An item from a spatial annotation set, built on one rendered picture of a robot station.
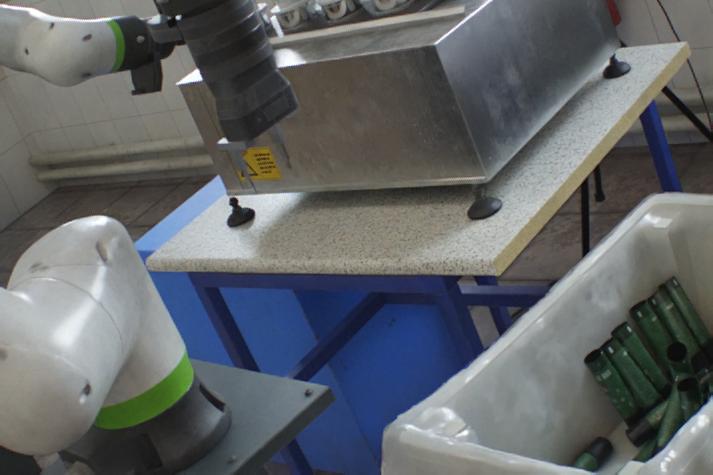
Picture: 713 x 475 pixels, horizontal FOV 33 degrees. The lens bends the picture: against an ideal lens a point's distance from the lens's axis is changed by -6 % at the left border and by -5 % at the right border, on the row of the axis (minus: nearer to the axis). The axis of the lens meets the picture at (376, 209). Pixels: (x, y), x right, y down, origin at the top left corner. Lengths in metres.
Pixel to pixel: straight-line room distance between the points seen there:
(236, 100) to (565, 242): 2.29
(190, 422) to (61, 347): 0.23
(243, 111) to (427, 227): 0.76
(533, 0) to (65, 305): 1.14
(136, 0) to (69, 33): 2.97
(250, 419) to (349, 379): 1.39
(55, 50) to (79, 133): 3.71
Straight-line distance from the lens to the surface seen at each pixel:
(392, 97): 1.90
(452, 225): 1.90
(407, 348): 2.78
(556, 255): 3.37
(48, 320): 1.07
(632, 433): 1.77
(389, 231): 1.96
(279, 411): 1.26
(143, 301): 1.20
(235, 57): 1.19
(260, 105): 1.22
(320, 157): 2.07
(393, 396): 2.76
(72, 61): 1.95
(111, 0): 5.03
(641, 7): 3.60
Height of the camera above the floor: 1.51
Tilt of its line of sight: 22 degrees down
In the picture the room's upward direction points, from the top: 23 degrees counter-clockwise
